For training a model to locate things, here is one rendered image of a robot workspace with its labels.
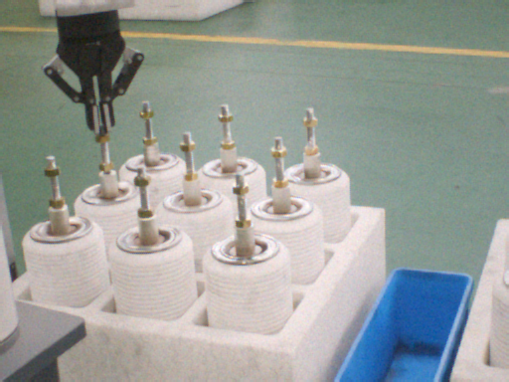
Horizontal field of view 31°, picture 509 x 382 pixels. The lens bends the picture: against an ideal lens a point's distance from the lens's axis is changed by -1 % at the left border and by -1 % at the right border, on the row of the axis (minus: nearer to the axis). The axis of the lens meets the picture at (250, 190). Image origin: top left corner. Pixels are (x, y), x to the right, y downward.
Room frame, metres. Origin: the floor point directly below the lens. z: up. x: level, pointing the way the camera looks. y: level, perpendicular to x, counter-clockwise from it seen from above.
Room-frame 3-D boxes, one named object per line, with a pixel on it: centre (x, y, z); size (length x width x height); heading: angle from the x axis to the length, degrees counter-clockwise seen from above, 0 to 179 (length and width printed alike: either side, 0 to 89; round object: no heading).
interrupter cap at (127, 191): (1.11, 0.18, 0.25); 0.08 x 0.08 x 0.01
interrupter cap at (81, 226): (1.00, 0.23, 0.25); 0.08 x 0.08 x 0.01
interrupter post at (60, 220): (1.00, 0.23, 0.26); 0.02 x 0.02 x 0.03
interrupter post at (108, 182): (1.11, 0.18, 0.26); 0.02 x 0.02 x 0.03
